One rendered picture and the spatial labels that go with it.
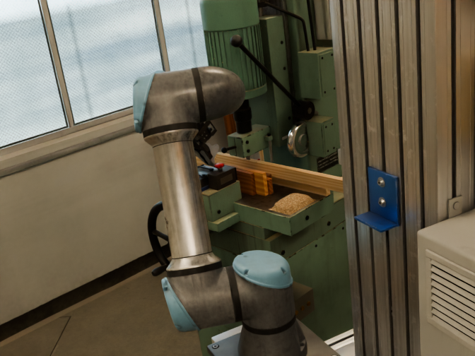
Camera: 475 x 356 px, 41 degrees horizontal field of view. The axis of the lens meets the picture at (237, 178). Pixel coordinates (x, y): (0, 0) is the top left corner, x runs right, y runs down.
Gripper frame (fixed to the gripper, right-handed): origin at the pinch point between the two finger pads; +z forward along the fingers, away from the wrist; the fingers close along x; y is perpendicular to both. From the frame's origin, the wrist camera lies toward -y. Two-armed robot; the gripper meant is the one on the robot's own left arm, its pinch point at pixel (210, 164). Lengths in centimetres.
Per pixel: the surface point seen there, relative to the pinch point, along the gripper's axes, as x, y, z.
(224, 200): -7.0, -7.0, 7.4
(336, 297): -21, -2, 65
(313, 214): -30.1, 2.7, 18.9
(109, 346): 85, -54, 86
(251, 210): -14.6, -5.4, 11.6
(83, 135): 128, 18, 30
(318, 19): -12, 57, -9
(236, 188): -7.0, -1.1, 8.4
